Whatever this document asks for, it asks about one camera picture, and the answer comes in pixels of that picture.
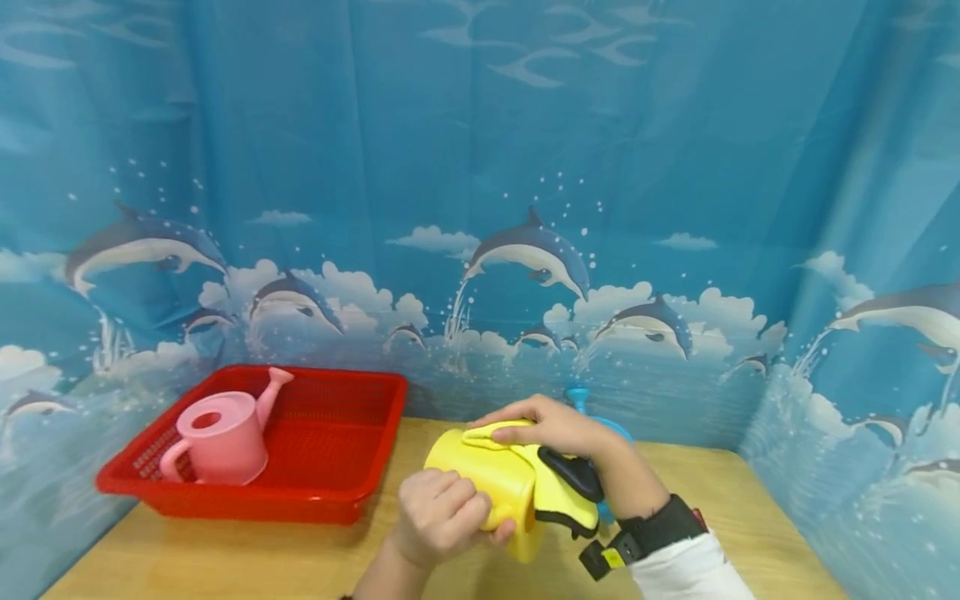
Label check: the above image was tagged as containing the person's left forearm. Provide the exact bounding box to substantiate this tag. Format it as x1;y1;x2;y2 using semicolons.
351;533;434;600

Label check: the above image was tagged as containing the blue watering can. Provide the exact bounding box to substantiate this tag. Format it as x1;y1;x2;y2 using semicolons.
563;386;636;526

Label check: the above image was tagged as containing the person's right hand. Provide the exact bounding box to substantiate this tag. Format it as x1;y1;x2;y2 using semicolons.
467;394;630;462

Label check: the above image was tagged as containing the pink watering can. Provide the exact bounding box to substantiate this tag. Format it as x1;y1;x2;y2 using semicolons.
159;367;295;487

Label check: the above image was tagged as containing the red plastic basket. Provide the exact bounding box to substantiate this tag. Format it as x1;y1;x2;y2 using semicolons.
95;364;410;526

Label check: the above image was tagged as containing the yellow watering can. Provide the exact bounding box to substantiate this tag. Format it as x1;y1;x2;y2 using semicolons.
424;428;547;564

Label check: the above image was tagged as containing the person's left hand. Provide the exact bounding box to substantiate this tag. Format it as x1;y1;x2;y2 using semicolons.
396;467;518;572

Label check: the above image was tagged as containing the yellow cloth with black edge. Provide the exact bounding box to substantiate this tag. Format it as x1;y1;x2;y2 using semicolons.
462;419;606;540

